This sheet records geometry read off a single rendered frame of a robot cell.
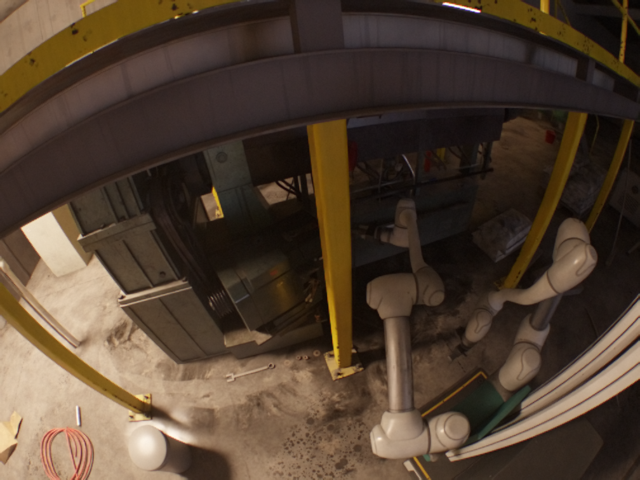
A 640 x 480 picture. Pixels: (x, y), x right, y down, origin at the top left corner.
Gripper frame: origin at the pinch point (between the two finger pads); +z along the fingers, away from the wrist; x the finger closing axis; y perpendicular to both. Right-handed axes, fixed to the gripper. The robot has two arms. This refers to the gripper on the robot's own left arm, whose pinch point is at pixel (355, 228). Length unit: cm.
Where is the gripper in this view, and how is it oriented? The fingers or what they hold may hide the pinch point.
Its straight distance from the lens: 171.0
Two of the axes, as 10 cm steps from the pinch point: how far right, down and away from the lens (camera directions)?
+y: -0.9, -7.5, -6.6
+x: -4.1, 6.3, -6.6
